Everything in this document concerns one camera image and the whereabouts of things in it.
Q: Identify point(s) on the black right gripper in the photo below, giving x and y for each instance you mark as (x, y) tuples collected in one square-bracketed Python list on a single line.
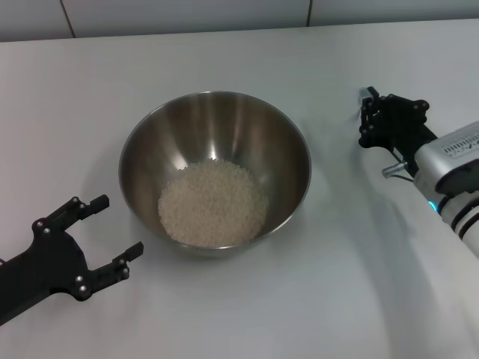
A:
[(400, 129)]

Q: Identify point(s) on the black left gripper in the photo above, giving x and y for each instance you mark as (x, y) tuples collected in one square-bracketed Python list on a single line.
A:
[(41, 269)]

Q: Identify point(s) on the stainless steel mixing bowl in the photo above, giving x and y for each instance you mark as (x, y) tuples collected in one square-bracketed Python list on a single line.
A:
[(209, 127)]

